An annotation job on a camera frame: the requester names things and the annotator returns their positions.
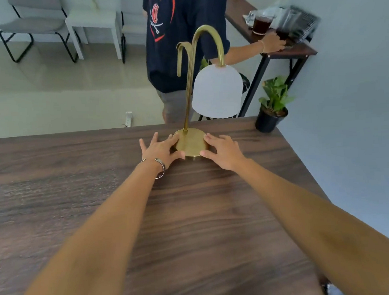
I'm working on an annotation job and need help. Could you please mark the person's left hand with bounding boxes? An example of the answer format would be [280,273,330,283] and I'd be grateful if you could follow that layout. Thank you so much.
[138,130,187,172]

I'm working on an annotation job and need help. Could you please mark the potted green plant black pot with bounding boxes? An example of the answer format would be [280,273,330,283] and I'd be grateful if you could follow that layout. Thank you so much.
[252,75,297,134]

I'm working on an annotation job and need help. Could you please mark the person's right hand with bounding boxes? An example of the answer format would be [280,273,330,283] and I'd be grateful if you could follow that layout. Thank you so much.
[198,130,248,174]

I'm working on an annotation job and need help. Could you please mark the silver wrist bangle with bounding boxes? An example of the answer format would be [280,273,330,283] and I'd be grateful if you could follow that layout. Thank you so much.
[140,157,166,180]

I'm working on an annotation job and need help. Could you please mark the person's left forearm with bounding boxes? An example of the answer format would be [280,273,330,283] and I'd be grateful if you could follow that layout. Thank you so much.
[0,159,174,295]

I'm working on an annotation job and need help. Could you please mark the grey chair black frame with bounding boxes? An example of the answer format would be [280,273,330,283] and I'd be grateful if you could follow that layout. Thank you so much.
[0,0,79,69]

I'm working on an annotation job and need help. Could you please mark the small white table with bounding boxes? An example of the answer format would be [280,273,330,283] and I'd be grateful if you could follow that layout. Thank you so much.
[64,5,124,63]

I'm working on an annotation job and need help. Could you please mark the person's right forearm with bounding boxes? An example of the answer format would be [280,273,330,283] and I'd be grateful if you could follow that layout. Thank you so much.
[233,148,389,295]

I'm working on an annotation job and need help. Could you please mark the brass table lamp white shade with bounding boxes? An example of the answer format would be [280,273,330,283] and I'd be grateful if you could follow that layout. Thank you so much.
[165,23,249,159]

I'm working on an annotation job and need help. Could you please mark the dark wooden side table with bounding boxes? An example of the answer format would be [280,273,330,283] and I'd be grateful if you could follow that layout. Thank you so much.
[224,0,322,118]

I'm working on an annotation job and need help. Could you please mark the glass of dark drink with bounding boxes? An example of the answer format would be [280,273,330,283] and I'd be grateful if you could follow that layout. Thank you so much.
[251,14,274,36]

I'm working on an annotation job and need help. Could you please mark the clear plastic tray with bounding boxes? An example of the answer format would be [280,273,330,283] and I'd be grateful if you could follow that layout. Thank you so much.
[271,3,322,46]

